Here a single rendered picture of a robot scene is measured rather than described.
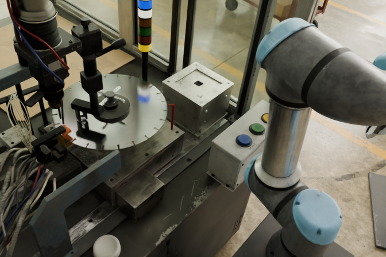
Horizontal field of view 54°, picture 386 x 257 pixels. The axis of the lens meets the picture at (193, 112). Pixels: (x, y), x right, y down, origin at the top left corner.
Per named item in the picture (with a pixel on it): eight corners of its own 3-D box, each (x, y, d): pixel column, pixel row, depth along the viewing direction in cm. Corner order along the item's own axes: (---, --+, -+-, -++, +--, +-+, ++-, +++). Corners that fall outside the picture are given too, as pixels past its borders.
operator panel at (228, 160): (254, 129, 138) (262, 98, 128) (279, 145, 133) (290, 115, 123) (205, 172, 121) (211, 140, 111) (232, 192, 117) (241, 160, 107)
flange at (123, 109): (96, 93, 114) (95, 87, 113) (132, 97, 115) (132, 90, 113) (87, 119, 106) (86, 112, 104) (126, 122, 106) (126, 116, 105)
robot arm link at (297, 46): (273, 229, 98) (313, 66, 58) (238, 187, 107) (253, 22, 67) (308, 206, 102) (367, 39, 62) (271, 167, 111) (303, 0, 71)
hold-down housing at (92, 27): (97, 81, 99) (90, 11, 86) (106, 91, 97) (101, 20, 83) (78, 88, 97) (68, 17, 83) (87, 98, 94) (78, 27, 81)
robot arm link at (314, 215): (303, 269, 90) (321, 240, 81) (267, 225, 98) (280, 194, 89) (338, 246, 95) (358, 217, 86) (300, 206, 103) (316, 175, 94)
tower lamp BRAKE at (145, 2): (145, 2, 123) (145, -7, 121) (154, 7, 121) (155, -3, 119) (135, 6, 120) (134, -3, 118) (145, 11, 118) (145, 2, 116)
